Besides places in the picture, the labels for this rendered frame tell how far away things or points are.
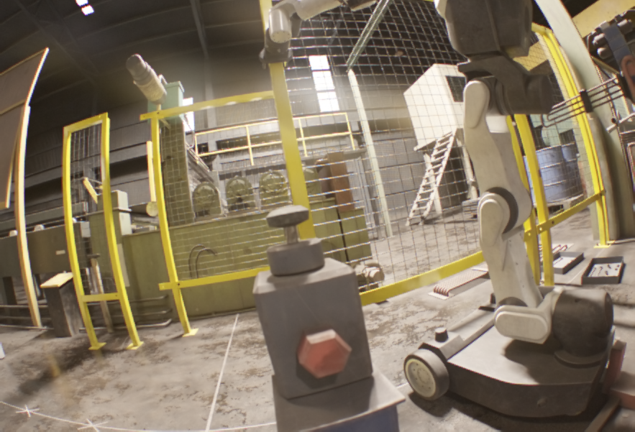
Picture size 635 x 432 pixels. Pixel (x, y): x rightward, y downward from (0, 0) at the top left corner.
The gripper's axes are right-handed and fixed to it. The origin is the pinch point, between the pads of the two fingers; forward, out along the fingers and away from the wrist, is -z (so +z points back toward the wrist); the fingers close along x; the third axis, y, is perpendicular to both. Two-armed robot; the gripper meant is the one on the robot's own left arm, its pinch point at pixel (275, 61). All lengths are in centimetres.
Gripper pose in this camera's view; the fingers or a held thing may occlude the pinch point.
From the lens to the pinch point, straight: 111.4
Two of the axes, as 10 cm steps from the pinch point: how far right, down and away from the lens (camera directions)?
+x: 9.6, -1.7, 2.1
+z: 1.9, -1.3, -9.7
